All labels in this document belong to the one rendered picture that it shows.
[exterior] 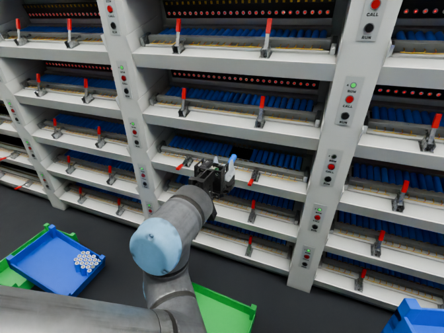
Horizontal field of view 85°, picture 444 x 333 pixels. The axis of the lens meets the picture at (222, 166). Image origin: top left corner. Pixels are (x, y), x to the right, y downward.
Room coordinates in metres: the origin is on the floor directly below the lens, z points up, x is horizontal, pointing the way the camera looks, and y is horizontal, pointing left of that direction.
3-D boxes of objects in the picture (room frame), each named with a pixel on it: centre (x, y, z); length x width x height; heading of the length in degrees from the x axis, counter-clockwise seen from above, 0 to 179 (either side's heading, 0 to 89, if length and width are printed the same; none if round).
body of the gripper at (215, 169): (0.48, 0.04, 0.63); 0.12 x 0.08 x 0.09; 158
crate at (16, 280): (0.74, 0.86, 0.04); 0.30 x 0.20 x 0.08; 159
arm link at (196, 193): (0.41, 0.07, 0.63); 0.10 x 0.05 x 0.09; 68
